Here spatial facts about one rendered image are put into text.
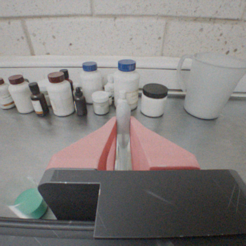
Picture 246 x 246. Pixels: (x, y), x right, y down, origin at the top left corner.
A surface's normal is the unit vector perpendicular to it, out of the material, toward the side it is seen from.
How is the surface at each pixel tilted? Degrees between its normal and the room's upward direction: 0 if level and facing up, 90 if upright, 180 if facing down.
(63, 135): 0
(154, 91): 0
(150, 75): 90
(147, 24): 90
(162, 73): 90
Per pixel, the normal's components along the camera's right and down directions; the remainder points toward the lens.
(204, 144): 0.01, -0.79
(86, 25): -0.04, 0.62
